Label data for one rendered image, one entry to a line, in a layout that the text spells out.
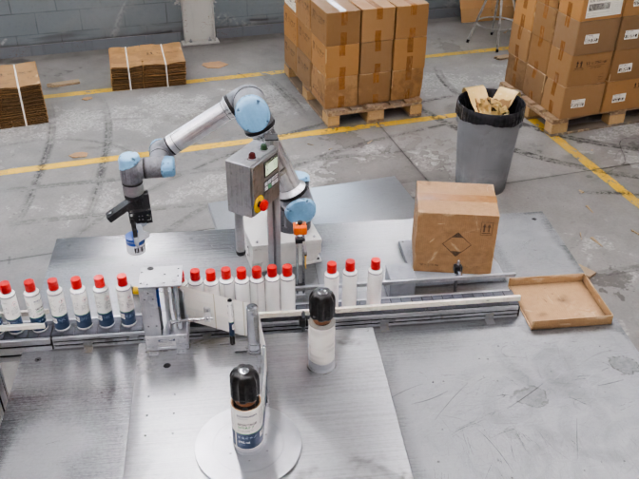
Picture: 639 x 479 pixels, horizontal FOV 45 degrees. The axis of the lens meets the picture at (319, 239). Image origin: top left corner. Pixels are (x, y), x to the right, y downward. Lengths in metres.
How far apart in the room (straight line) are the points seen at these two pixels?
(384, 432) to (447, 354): 0.47
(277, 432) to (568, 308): 1.24
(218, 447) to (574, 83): 4.49
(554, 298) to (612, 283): 1.67
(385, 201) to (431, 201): 0.59
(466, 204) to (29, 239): 2.94
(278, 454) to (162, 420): 0.38
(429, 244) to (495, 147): 2.21
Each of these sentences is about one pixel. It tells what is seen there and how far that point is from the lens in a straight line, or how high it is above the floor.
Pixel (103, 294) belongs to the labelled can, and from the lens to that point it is 2.68.
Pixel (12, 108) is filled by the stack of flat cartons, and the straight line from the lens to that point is 6.46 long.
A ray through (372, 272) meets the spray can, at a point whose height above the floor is 1.04.
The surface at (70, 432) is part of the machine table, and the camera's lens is 2.52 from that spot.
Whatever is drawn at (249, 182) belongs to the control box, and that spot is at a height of 1.42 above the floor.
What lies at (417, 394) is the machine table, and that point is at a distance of 2.54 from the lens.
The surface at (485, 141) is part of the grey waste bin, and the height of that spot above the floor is 0.43.
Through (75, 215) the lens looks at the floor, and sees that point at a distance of 5.18.
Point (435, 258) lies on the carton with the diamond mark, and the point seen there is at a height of 0.91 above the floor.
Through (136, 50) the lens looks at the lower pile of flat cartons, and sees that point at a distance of 7.25.
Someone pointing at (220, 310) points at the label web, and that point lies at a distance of 2.58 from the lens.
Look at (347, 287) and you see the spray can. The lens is 2.69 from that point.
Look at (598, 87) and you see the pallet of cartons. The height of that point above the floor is 0.36.
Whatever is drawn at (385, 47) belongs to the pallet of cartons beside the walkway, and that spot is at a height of 0.58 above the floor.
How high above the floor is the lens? 2.61
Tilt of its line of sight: 34 degrees down
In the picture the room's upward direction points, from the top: 1 degrees clockwise
